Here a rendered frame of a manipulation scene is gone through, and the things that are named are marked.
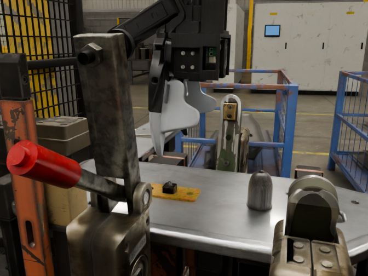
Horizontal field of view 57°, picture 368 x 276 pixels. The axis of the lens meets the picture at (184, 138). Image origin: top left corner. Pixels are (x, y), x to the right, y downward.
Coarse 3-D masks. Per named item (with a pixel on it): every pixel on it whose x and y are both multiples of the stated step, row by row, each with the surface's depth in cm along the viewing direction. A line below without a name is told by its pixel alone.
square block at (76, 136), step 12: (48, 120) 66; (60, 120) 66; (72, 120) 66; (84, 120) 68; (48, 132) 64; (60, 132) 63; (72, 132) 64; (84, 132) 68; (48, 144) 64; (60, 144) 63; (72, 144) 65; (84, 144) 68; (72, 156) 65; (84, 156) 69
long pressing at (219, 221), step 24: (144, 168) 58; (168, 168) 58; (192, 168) 58; (216, 192) 49; (240, 192) 49; (360, 192) 49; (168, 216) 42; (192, 216) 42; (216, 216) 42; (240, 216) 42; (264, 216) 42; (360, 216) 42; (168, 240) 38; (192, 240) 37; (216, 240) 36; (240, 240) 36; (264, 240) 37; (360, 240) 36
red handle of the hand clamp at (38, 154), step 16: (16, 144) 21; (32, 144) 21; (16, 160) 20; (32, 160) 20; (48, 160) 21; (64, 160) 23; (32, 176) 21; (48, 176) 22; (64, 176) 23; (80, 176) 25; (96, 176) 28; (96, 192) 29; (112, 192) 30
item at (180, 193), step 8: (152, 184) 51; (160, 184) 51; (176, 184) 48; (152, 192) 48; (160, 192) 48; (168, 192) 48; (176, 192) 48; (184, 192) 48; (192, 192) 48; (184, 200) 46; (192, 200) 46
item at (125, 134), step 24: (96, 48) 26; (120, 48) 28; (96, 72) 28; (120, 72) 28; (96, 96) 29; (120, 96) 28; (96, 120) 30; (120, 120) 29; (96, 144) 31; (120, 144) 30; (96, 168) 32; (120, 168) 31
